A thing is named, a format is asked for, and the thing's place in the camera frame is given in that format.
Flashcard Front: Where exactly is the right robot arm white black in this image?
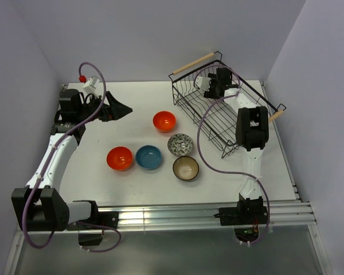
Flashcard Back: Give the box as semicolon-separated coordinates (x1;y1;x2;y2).
209;66;269;223

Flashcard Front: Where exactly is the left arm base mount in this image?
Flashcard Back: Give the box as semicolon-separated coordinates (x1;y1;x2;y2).
66;211;120;250

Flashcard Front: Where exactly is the beige brown bowl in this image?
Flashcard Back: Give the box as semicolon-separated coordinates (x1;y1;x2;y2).
172;156;200;181

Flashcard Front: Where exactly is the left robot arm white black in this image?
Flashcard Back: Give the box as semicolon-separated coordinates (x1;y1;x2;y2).
11;89;132;232

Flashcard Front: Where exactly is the black white leaf bowl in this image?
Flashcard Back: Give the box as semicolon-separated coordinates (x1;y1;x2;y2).
167;133;194;156

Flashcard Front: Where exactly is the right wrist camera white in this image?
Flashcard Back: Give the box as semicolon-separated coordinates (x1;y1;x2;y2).
194;76;211;92

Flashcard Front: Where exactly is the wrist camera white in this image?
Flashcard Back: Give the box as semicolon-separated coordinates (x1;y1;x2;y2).
79;75;100;94
194;76;211;92

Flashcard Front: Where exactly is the orange bowl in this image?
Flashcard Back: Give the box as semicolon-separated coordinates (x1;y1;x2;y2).
106;146;133;171
153;111;177;133

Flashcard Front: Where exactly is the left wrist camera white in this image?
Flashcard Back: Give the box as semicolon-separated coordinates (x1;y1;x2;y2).
79;75;100;94

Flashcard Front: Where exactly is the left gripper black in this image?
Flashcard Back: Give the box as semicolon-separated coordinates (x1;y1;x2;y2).
77;91;132;124

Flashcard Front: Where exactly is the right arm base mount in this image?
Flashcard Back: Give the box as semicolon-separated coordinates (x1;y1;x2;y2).
214;196;270;247

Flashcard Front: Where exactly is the blue bowl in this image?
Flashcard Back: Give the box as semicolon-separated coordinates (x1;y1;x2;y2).
135;145;162;170

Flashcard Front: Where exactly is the aluminium mounting rail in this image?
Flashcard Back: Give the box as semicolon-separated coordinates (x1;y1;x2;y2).
99;200;317;233

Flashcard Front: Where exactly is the black wire dish rack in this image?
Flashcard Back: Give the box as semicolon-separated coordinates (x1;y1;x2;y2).
169;51;286;158

